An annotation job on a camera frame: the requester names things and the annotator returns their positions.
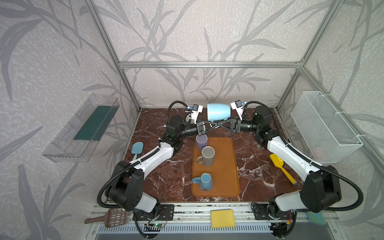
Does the blue speckled mug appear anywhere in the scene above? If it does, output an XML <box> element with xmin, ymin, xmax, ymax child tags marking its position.
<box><xmin>192</xmin><ymin>173</ymin><xmax>214</xmax><ymax>192</ymax></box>

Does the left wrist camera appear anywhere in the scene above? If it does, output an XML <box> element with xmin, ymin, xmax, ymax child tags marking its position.
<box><xmin>186</xmin><ymin>104</ymin><xmax>204</xmax><ymax>124</ymax></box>

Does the white wire basket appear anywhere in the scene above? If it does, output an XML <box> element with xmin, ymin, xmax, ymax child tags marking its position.
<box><xmin>291</xmin><ymin>91</ymin><xmax>364</xmax><ymax>165</ymax></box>

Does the lavender mug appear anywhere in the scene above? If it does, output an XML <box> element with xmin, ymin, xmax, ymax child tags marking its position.
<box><xmin>195</xmin><ymin>135</ymin><xmax>209</xmax><ymax>151</ymax></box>

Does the green mat in shelf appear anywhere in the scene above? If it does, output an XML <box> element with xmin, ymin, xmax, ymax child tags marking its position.
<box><xmin>74</xmin><ymin>106</ymin><xmax>119</xmax><ymax>141</ymax></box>

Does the clear acrylic wall shelf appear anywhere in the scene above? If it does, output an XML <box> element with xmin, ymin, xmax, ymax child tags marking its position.
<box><xmin>43</xmin><ymin>94</ymin><xmax>120</xmax><ymax>163</ymax></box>

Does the brown slotted spatula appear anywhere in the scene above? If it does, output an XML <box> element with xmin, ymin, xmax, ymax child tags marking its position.
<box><xmin>84</xmin><ymin>208</ymin><xmax>128</xmax><ymax>228</ymax></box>

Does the green sponge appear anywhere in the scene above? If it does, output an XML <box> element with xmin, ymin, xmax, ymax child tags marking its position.
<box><xmin>307</xmin><ymin>212</ymin><xmax>327</xmax><ymax>226</ymax></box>

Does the white ceramic mug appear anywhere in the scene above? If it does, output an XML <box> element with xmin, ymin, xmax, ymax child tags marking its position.
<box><xmin>185</xmin><ymin>115</ymin><xmax>194</xmax><ymax>124</ymax></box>

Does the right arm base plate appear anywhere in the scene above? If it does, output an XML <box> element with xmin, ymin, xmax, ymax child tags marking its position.
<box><xmin>251</xmin><ymin>202</ymin><xmax>292</xmax><ymax>222</ymax></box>

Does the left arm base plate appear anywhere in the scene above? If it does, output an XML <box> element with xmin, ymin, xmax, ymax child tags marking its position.
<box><xmin>134</xmin><ymin>204</ymin><xmax>175</xmax><ymax>221</ymax></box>

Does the yellow sponge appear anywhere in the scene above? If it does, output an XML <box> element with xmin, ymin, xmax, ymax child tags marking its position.
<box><xmin>211</xmin><ymin>209</ymin><xmax>236</xmax><ymax>229</ymax></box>

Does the small green circuit board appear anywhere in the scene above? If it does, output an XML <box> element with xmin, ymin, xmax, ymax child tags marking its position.
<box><xmin>145</xmin><ymin>223</ymin><xmax>166</xmax><ymax>232</ymax></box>

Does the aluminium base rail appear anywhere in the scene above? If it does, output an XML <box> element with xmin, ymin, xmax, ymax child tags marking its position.
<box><xmin>89</xmin><ymin>201</ymin><xmax>340</xmax><ymax>235</ymax></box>

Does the light blue mug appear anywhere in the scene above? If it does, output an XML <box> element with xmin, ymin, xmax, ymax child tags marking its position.
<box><xmin>207</xmin><ymin>104</ymin><xmax>231</xmax><ymax>122</ymax></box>

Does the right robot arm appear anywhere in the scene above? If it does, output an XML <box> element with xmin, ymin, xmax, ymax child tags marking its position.
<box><xmin>207</xmin><ymin>101</ymin><xmax>364</xmax><ymax>213</ymax></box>

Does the grey mug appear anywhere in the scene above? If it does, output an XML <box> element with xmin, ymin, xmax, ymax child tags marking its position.
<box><xmin>196</xmin><ymin>146</ymin><xmax>216</xmax><ymax>167</ymax></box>

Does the orange rubber tray mat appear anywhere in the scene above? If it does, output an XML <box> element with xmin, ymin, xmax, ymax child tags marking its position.
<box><xmin>192</xmin><ymin>138</ymin><xmax>240</xmax><ymax>198</ymax></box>

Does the light blue silicone spatula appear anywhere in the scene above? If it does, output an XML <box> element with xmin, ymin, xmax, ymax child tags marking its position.
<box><xmin>132</xmin><ymin>142</ymin><xmax>144</xmax><ymax>160</ymax></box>

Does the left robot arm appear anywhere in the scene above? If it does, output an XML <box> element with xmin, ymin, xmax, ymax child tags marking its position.
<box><xmin>97</xmin><ymin>102</ymin><xmax>206</xmax><ymax>215</ymax></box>

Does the yellow handled tool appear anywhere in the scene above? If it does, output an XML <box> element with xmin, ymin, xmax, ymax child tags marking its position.
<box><xmin>270</xmin><ymin>154</ymin><xmax>298</xmax><ymax>186</ymax></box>

